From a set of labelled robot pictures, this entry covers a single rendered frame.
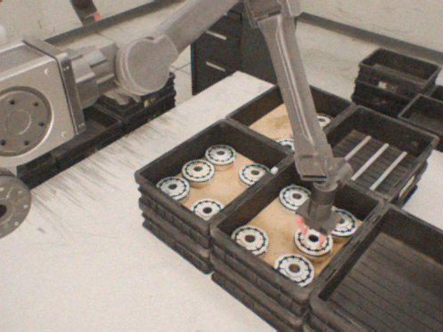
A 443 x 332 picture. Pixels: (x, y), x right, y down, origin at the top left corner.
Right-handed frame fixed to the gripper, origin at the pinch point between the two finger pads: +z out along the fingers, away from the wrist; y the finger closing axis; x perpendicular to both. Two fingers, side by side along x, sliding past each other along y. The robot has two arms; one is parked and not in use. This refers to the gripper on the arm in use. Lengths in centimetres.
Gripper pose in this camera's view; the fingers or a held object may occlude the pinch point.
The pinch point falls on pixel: (313, 237)
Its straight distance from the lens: 118.6
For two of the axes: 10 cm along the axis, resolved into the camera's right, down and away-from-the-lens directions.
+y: -7.5, -4.3, 5.1
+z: 0.0, 7.7, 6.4
